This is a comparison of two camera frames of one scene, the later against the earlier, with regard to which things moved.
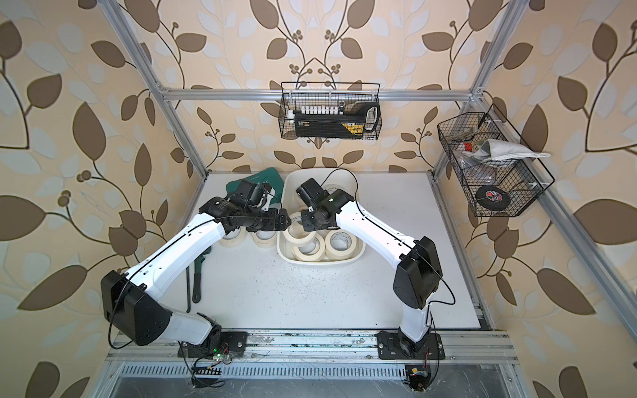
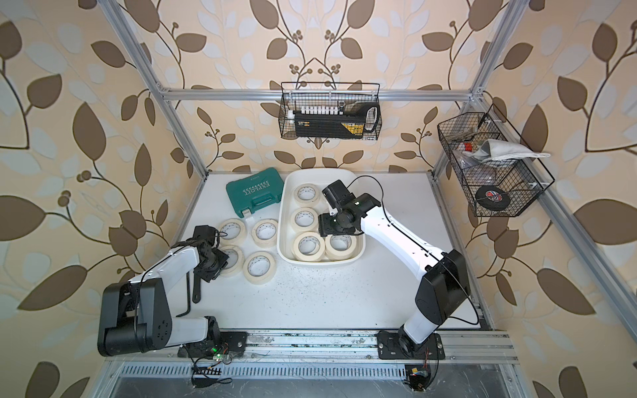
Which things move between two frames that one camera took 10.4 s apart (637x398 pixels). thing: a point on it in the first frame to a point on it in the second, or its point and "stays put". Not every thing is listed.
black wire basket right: [502, 177] stays put
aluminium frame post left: [160, 95] stays put
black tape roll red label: [493, 198] stays put
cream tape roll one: [313, 257] to [235, 262]
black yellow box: [329, 125] stays put
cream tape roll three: [236, 241] stays put
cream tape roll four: [288, 237] to [259, 267]
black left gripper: [277, 225] to [211, 275]
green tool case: [269, 176] stays put
